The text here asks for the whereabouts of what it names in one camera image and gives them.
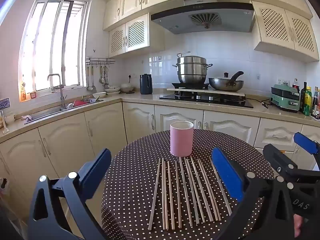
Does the pink cup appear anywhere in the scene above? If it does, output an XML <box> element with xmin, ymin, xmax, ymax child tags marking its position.
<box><xmin>170</xmin><ymin>120</ymin><xmax>194</xmax><ymax>157</ymax></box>

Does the steel wok with black handle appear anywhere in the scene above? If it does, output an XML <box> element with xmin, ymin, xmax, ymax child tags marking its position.
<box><xmin>208</xmin><ymin>71</ymin><xmax>245</xmax><ymax>92</ymax></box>

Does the black gas stove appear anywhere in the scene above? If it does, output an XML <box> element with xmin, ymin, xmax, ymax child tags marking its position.
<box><xmin>159</xmin><ymin>82</ymin><xmax>254</xmax><ymax>109</ymax></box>

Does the set of wooden chopsticks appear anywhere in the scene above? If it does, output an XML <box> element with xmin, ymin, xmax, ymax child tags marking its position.
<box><xmin>148</xmin><ymin>156</ymin><xmax>232</xmax><ymax>231</ymax></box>

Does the black electric kettle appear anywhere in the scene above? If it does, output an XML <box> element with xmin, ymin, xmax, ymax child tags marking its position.
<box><xmin>139</xmin><ymin>74</ymin><xmax>154</xmax><ymax>95</ymax></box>

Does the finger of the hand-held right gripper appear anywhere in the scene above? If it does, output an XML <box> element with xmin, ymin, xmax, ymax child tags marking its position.
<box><xmin>293</xmin><ymin>132</ymin><xmax>320</xmax><ymax>157</ymax></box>
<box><xmin>262</xmin><ymin>144</ymin><xmax>320</xmax><ymax>180</ymax></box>

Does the cream kitchen base cabinet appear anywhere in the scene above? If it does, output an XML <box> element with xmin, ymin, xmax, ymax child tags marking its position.
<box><xmin>0</xmin><ymin>94</ymin><xmax>320</xmax><ymax>230</ymax></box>

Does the person's right hand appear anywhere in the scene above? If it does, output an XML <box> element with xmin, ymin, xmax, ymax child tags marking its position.
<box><xmin>294</xmin><ymin>214</ymin><xmax>305</xmax><ymax>238</ymax></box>

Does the metal sink faucet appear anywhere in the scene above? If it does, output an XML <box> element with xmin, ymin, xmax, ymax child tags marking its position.
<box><xmin>47</xmin><ymin>74</ymin><xmax>67</xmax><ymax>108</ymax></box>

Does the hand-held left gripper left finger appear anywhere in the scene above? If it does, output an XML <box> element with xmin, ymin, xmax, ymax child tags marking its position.
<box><xmin>27</xmin><ymin>148</ymin><xmax>112</xmax><ymax>240</ymax></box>

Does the cream lattice door wall cabinet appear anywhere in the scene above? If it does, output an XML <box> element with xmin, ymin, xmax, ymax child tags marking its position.
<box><xmin>251</xmin><ymin>1</ymin><xmax>320</xmax><ymax>63</ymax></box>
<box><xmin>108</xmin><ymin>13</ymin><xmax>166</xmax><ymax>58</ymax></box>

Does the yellow green oil bottle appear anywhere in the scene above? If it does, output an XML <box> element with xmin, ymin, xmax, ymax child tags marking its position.
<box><xmin>303</xmin><ymin>86</ymin><xmax>313</xmax><ymax>116</ymax></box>

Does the grey range hood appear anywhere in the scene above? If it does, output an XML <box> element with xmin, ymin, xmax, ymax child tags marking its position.
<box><xmin>151</xmin><ymin>0</ymin><xmax>256</xmax><ymax>35</ymax></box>

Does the steel steamer pot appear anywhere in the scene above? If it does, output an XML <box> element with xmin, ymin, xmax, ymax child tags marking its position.
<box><xmin>172</xmin><ymin>52</ymin><xmax>213</xmax><ymax>84</ymax></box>

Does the kitchen window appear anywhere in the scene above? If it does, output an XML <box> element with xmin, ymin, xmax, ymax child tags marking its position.
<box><xmin>19</xmin><ymin>0</ymin><xmax>89</xmax><ymax>103</ymax></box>

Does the green countertop appliance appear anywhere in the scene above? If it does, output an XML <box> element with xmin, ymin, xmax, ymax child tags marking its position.
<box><xmin>271</xmin><ymin>84</ymin><xmax>301</xmax><ymax>112</ymax></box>

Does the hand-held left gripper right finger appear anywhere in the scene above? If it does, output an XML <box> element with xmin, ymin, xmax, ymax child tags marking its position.
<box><xmin>211</xmin><ymin>147</ymin><xmax>296</xmax><ymax>240</ymax></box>

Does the steel kitchen sink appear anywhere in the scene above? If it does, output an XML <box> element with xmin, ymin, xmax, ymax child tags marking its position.
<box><xmin>24</xmin><ymin>98</ymin><xmax>104</xmax><ymax>125</ymax></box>

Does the metal wall utensil rack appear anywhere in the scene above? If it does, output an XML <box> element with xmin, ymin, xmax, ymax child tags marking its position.
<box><xmin>85</xmin><ymin>57</ymin><xmax>116</xmax><ymax>66</ymax></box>

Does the dark sauce bottle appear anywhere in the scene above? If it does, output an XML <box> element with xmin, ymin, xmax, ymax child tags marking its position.
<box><xmin>312</xmin><ymin>87</ymin><xmax>319</xmax><ymax>112</ymax></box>

